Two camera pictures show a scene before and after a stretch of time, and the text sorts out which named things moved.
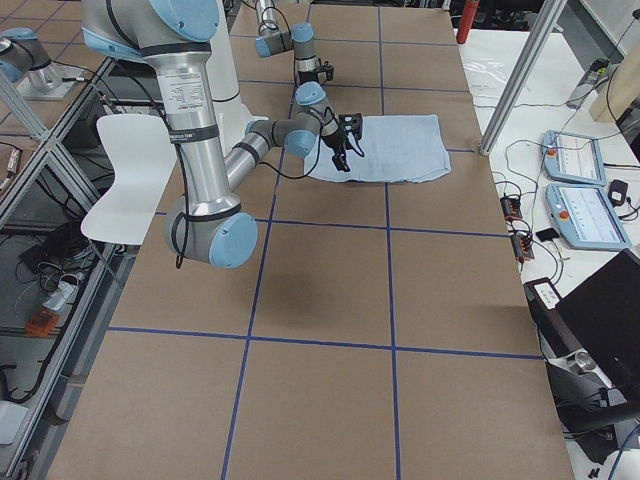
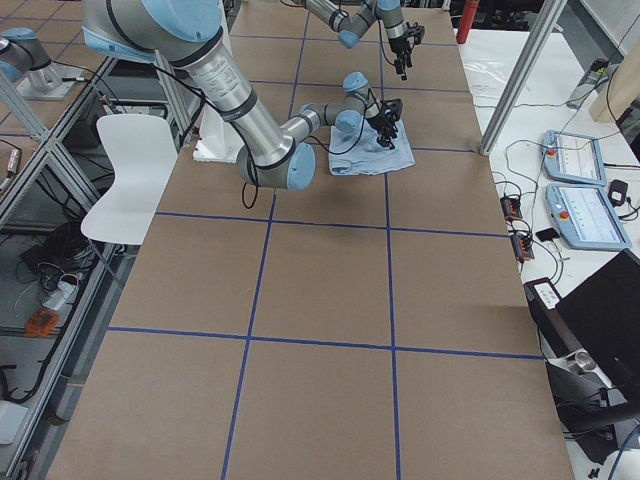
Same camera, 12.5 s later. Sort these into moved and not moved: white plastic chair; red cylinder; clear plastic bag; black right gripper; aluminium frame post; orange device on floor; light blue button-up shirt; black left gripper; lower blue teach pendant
Moved: light blue button-up shirt; black left gripper; black right gripper
Not moved: clear plastic bag; red cylinder; aluminium frame post; white plastic chair; orange device on floor; lower blue teach pendant
